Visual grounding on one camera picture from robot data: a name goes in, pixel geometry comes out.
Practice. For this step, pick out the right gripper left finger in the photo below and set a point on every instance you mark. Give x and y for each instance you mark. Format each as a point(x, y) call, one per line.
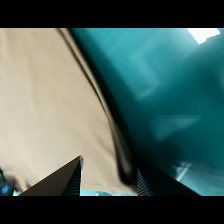
point(63, 181)

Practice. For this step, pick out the beige shirt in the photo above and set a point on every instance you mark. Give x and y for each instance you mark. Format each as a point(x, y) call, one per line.
point(46, 100)

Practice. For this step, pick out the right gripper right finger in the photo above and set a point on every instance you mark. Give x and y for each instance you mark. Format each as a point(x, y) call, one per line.
point(160, 185)

